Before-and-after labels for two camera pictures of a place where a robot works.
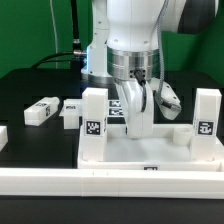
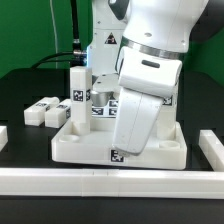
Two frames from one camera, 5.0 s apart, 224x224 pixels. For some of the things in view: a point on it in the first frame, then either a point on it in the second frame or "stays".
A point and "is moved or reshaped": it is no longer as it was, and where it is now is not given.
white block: [71, 110] to [57, 116]
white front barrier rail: [112, 183] stays
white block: [41, 111] stays
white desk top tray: [171, 148] is moved or reshaped
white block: [3, 136] stays
